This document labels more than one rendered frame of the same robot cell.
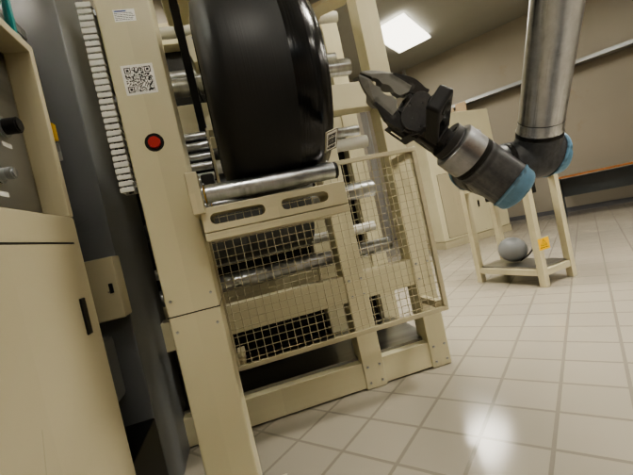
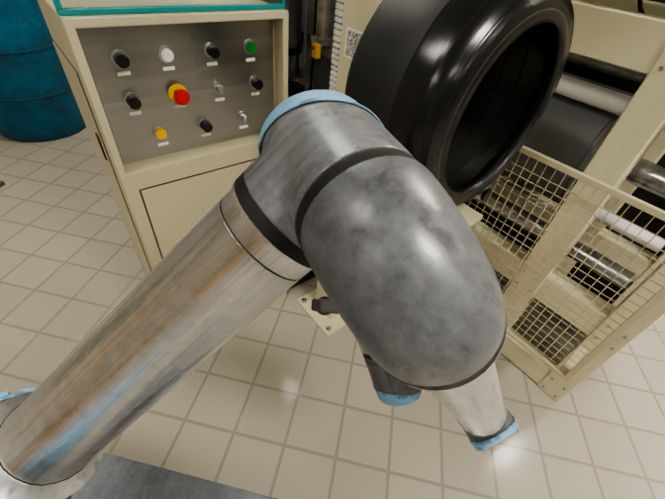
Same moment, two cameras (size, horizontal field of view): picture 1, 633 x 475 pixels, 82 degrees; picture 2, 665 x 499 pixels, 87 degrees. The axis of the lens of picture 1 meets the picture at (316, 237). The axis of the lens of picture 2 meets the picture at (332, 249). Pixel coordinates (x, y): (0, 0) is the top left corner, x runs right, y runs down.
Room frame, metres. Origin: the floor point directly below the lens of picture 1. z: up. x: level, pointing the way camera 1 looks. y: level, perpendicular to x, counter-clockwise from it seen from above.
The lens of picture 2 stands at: (0.38, -0.61, 1.47)
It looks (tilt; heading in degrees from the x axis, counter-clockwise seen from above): 43 degrees down; 59
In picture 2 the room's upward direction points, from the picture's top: 7 degrees clockwise
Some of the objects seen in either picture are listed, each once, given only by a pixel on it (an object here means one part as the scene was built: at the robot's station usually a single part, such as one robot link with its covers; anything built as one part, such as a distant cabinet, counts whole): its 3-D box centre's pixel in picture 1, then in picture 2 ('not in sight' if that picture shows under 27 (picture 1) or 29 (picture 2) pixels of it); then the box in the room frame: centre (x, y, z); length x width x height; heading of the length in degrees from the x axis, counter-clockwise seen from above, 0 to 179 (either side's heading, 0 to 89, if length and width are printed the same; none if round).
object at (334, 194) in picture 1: (275, 207); not in sight; (0.93, 0.09, 0.83); 0.36 x 0.09 x 0.06; 102
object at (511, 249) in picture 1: (513, 229); not in sight; (2.85, -1.52, 0.40); 0.60 x 0.35 x 0.80; 23
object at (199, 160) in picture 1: (191, 176); not in sight; (1.39, 0.41, 1.05); 0.20 x 0.15 x 0.30; 102
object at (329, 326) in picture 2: not in sight; (332, 304); (0.99, 0.36, 0.01); 0.27 x 0.27 x 0.02; 12
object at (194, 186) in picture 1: (202, 202); not in sight; (1.03, 0.29, 0.90); 0.40 x 0.03 x 0.10; 12
